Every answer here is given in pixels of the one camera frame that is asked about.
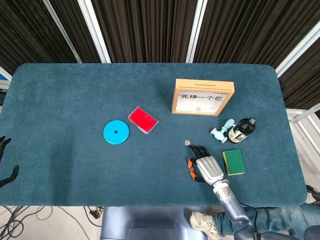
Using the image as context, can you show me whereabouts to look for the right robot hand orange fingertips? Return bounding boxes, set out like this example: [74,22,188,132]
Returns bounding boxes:
[187,144,225,186]

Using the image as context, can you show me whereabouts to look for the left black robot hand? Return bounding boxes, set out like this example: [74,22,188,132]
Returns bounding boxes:
[0,136,20,188]

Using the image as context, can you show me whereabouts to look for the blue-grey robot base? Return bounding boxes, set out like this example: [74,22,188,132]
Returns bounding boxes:
[99,206,208,240]

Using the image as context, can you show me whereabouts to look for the green yellow sponge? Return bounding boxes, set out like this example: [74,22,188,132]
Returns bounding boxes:
[222,149,247,177]

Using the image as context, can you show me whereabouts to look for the light blue toy dumbbell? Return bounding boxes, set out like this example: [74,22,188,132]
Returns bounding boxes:
[209,118,236,144]

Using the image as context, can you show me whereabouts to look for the dark glass bottle with label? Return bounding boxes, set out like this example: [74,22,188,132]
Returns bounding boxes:
[226,116,258,145]

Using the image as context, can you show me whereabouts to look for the beige sneaker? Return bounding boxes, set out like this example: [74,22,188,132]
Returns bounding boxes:
[189,210,221,238]

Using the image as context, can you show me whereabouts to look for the white blue panel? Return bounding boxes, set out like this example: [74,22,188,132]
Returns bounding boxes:
[0,66,12,106]

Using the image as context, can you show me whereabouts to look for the blue jeans leg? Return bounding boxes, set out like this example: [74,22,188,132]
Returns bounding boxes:
[213,203,320,237]

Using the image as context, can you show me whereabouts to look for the red card in clear case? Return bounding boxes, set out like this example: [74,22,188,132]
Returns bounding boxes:
[127,105,160,135]

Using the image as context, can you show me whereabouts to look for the teal table cloth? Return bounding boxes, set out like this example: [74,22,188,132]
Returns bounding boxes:
[0,62,308,208]

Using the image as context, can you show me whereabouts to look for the blue disc with hole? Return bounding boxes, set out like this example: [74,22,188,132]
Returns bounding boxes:
[102,119,131,145]

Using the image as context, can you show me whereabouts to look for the black chair caster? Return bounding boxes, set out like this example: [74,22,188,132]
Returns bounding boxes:
[306,184,320,201]

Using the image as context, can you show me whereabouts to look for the black power plug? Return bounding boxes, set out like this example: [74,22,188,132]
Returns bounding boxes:
[89,206,104,220]

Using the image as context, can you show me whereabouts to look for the black pleated curtain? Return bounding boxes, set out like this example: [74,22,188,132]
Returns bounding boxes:
[0,0,320,111]

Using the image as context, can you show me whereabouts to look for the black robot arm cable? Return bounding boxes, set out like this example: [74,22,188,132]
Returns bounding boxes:
[238,201,259,232]

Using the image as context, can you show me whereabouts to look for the tangled black floor cables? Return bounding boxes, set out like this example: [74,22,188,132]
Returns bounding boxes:
[0,205,55,240]

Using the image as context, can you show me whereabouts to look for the wooden coin box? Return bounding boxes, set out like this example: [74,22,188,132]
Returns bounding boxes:
[171,78,236,117]

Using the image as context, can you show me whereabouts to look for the black floor cable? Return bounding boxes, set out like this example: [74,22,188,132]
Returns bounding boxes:
[57,206,102,240]

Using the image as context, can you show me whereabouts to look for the white aluminium frame rails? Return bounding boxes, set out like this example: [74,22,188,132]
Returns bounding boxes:
[286,103,320,151]

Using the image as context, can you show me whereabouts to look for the thin grey frame post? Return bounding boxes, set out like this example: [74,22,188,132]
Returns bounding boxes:
[41,0,83,64]

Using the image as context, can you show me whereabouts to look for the white aluminium frame post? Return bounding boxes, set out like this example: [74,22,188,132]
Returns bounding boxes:
[185,0,209,64]
[274,21,320,77]
[76,0,112,64]

